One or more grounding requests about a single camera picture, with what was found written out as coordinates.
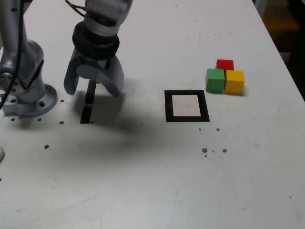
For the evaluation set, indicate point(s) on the green cube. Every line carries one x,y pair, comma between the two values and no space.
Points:
214,81

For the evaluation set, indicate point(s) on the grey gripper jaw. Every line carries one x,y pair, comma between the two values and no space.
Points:
112,78
70,78

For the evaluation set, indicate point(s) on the black tape strip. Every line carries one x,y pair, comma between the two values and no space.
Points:
85,114

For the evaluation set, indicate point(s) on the red cube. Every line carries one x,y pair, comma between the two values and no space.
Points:
225,64

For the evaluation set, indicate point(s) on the black tape square outline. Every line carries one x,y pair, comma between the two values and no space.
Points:
168,107

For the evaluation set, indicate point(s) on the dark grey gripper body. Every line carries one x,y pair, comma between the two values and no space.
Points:
94,62

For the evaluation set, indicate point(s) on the yellow cube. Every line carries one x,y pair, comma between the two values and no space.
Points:
234,82

